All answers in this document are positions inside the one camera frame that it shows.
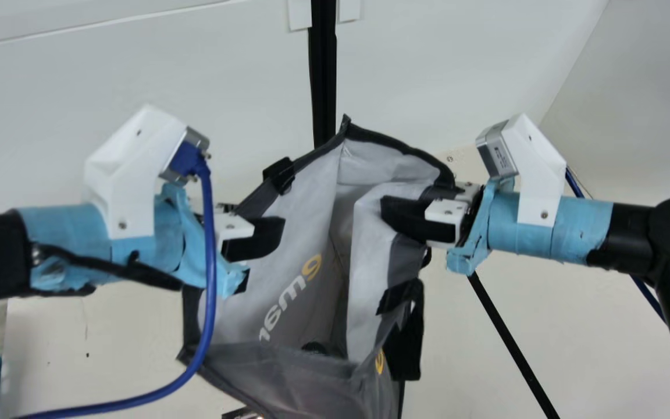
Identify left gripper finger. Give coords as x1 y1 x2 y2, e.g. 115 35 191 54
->
216 212 286 262

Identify dark grey bag with straps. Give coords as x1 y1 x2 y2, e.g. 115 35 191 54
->
177 115 458 419

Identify black strip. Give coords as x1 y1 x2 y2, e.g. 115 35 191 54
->
468 271 562 419

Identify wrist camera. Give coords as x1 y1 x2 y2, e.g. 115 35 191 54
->
475 113 568 228
84 104 212 240

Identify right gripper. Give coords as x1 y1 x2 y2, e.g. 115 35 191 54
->
380 177 614 277

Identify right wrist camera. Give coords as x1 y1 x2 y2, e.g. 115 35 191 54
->
475 113 568 228

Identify black post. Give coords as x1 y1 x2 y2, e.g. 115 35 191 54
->
308 0 338 149

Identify blue cable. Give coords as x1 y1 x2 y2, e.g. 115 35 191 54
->
12 143 219 419
565 168 668 324

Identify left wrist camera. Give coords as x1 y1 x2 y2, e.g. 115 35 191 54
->
84 104 212 240

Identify black cable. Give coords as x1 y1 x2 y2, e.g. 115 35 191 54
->
31 244 187 292

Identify white wall plate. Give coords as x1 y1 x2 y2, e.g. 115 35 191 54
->
338 0 362 24
287 0 312 31

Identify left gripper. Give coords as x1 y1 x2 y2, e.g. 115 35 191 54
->
15 182 250 300

